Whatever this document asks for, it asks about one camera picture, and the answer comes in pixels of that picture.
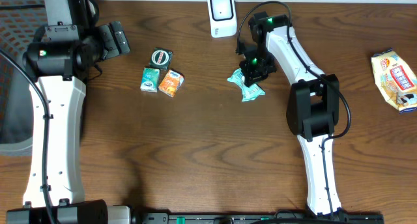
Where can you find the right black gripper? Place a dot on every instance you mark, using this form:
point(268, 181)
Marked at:
point(250, 77)

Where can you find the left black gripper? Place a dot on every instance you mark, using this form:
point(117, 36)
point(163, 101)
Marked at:
point(106, 34)

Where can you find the teal snack packet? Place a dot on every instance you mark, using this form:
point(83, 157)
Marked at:
point(248, 93)

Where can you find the teal white small box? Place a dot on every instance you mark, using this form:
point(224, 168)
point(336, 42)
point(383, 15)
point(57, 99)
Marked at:
point(149, 82)

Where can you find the orange small snack box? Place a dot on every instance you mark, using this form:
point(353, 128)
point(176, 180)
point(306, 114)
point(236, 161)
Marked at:
point(171, 83)

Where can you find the dark green round-label packet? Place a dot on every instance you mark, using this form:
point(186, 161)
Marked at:
point(161, 58)

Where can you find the yellow wet wipes pack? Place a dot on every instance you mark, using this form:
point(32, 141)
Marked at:
point(395, 80)

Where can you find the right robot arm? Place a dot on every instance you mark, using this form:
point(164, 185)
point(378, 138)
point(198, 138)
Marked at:
point(313, 106)

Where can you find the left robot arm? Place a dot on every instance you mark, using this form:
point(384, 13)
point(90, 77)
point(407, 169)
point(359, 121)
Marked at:
point(57, 71)

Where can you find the white barcode scanner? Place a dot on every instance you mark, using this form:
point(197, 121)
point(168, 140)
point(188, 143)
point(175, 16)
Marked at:
point(223, 18)

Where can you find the dark grey plastic basket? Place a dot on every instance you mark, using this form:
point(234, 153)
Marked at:
point(20, 19)

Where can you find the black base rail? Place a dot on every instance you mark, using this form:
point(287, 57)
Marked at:
point(278, 218)

